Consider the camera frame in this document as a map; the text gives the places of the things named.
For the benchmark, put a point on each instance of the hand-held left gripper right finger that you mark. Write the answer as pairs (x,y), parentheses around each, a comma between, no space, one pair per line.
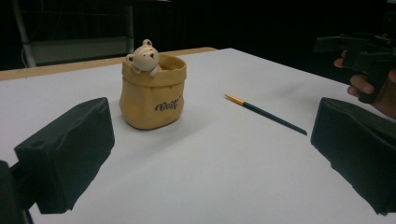
(358,146)

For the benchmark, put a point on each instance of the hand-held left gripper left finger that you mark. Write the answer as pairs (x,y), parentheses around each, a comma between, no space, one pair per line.
(68,155)

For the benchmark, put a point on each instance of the dark paintbrush with gold ferrule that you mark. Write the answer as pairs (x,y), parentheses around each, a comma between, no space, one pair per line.
(264,114)

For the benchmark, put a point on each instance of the yellow bear pen holder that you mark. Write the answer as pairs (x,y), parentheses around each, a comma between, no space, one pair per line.
(152,93)

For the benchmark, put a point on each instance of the metal stand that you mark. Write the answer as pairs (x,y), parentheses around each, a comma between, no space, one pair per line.
(23,34)

